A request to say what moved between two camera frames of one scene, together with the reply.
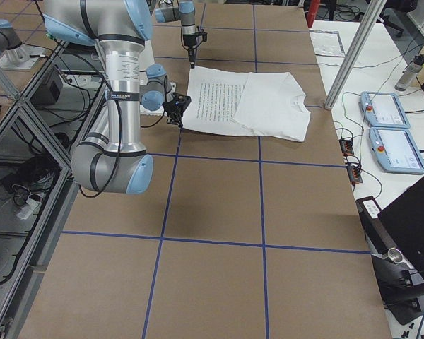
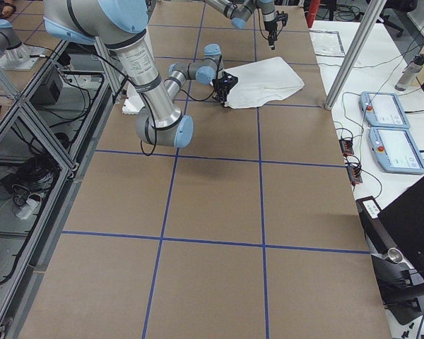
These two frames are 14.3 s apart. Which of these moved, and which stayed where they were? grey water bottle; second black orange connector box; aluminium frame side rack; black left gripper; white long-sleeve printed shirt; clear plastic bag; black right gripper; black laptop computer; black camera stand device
Moved: black right gripper; white long-sleeve printed shirt; black left gripper
Stayed: aluminium frame side rack; second black orange connector box; black laptop computer; grey water bottle; black camera stand device; clear plastic bag
